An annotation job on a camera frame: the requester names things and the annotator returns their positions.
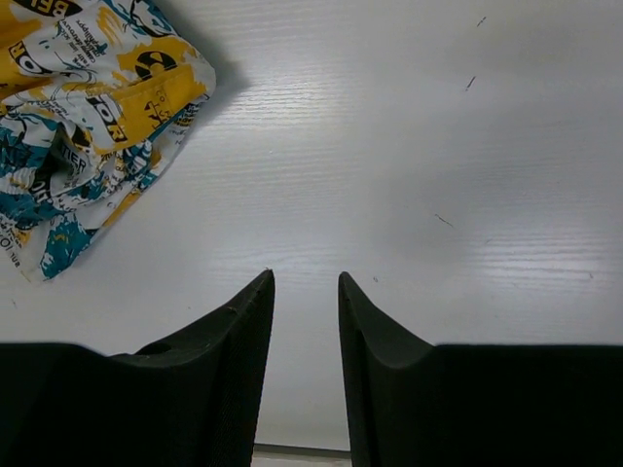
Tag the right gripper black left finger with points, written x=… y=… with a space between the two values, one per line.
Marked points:
x=189 y=399

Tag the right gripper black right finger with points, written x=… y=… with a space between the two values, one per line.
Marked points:
x=413 y=403

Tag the white teal yellow patterned shorts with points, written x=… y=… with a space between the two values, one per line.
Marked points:
x=97 y=98

